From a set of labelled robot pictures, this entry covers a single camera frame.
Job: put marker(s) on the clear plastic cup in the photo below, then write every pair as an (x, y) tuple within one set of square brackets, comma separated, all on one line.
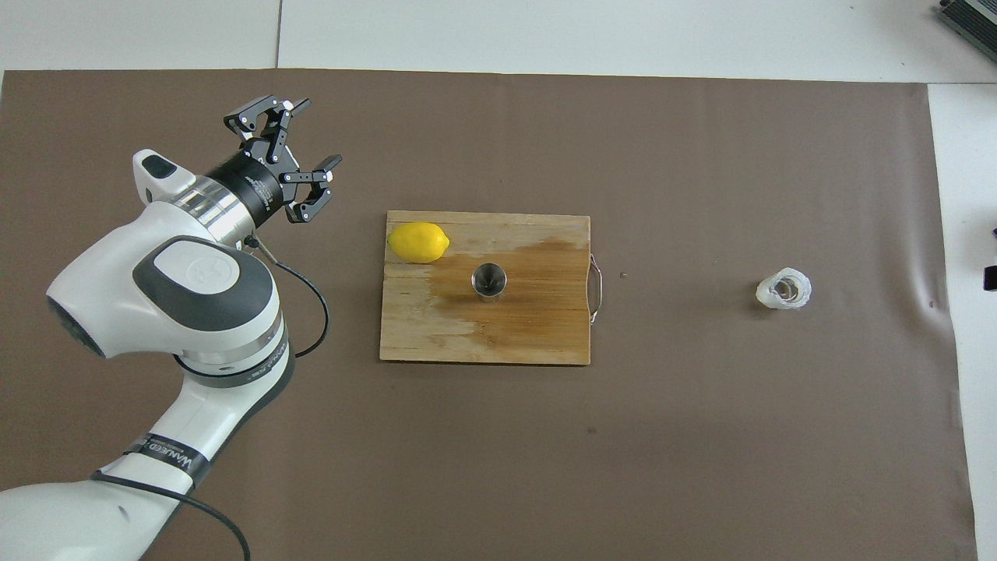
[(783, 290)]

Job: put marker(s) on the brown paper table mat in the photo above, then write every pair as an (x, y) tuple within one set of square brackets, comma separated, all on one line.
[(623, 467)]

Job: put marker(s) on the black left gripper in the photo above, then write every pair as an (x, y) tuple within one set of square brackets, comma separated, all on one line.
[(253, 187)]

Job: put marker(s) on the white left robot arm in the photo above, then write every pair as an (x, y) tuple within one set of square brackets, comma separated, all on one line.
[(117, 265)]

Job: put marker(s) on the yellow lemon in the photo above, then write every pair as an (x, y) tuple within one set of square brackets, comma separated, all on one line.
[(418, 242)]

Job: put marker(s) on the black ribbed metal box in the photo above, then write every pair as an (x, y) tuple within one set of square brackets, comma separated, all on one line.
[(974, 19)]

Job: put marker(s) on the wooden cutting board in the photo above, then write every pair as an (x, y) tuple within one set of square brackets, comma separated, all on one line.
[(537, 327)]

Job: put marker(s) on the steel double jigger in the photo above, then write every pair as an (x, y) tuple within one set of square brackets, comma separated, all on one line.
[(489, 280)]

